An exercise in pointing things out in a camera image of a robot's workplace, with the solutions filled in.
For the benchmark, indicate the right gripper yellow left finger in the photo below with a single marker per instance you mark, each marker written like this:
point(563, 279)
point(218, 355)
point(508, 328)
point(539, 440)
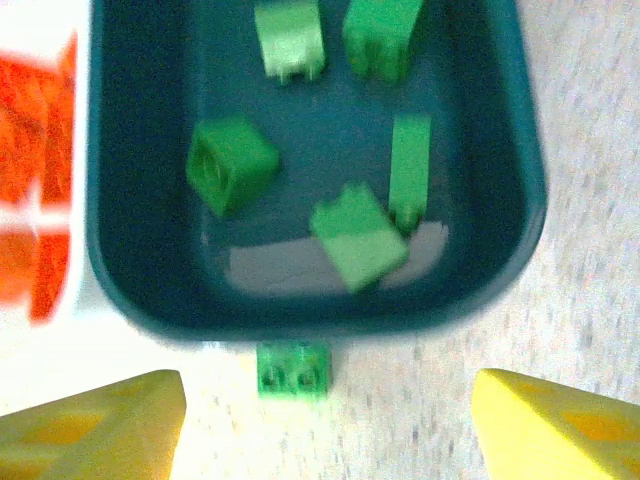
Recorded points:
point(90, 430)

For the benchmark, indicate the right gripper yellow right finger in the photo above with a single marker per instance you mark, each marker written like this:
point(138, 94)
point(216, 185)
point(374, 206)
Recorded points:
point(560, 430)

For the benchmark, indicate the red lego brick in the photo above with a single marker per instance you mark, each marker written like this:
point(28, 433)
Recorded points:
point(40, 270)
point(35, 125)

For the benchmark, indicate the teal plastic container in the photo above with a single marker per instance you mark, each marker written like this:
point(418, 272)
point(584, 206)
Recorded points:
point(150, 150)

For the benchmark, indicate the narrow green lego brick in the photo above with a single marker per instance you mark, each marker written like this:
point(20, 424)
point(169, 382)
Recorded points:
point(410, 170)

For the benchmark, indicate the white plastic container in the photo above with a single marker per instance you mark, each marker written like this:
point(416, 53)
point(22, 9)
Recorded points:
point(30, 20)

